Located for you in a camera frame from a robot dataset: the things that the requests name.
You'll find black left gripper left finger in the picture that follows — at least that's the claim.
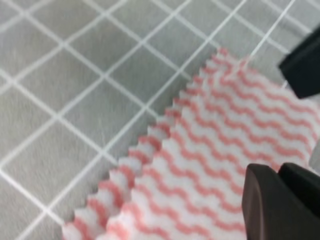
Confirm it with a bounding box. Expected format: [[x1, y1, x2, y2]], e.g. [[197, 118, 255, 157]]
[[242, 163, 320, 240]]

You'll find grey checked tablecloth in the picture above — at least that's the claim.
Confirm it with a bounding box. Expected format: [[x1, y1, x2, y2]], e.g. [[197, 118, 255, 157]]
[[0, 0, 320, 240]]

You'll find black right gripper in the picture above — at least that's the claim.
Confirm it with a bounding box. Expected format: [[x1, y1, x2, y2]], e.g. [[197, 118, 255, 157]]
[[278, 27, 320, 99]]

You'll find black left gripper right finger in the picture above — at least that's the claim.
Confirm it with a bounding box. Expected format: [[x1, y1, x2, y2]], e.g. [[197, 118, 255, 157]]
[[277, 162, 320, 223]]

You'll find pink white wavy towel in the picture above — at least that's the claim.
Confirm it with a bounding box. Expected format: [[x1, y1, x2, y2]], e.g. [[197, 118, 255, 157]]
[[62, 48, 320, 240]]

